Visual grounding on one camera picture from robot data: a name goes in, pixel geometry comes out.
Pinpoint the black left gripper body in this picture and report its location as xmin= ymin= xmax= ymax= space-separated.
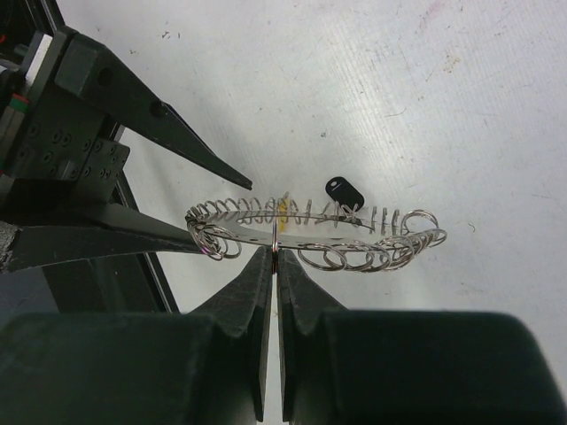
xmin=1 ymin=27 xmax=129 ymax=208

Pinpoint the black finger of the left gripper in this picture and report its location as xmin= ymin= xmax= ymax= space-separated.
xmin=1 ymin=204 xmax=199 ymax=273
xmin=54 ymin=34 xmax=252 ymax=190

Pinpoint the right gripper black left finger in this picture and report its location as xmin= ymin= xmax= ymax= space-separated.
xmin=1 ymin=248 xmax=272 ymax=424

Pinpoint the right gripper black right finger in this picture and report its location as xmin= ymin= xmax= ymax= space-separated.
xmin=277 ymin=250 xmax=566 ymax=424

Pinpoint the steel keyring disc with rings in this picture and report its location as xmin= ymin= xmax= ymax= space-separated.
xmin=185 ymin=194 xmax=447 ymax=274

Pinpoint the yellow tag key on disc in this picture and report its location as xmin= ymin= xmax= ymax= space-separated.
xmin=276 ymin=195 xmax=291 ymax=233

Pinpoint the black tag key near disc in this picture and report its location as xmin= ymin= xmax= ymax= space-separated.
xmin=325 ymin=176 xmax=365 ymax=210

